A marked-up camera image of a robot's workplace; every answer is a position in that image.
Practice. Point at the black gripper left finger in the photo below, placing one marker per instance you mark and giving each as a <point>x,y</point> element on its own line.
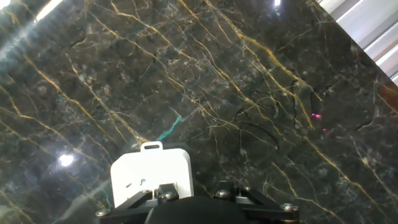
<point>140,202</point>

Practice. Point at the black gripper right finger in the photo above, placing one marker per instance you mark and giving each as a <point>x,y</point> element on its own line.
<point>267,208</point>

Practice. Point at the white four-socket power strip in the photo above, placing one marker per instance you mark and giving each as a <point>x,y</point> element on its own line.
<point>149,165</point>

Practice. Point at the black marble pattern mat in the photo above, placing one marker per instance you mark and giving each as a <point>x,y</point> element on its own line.
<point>217,77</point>

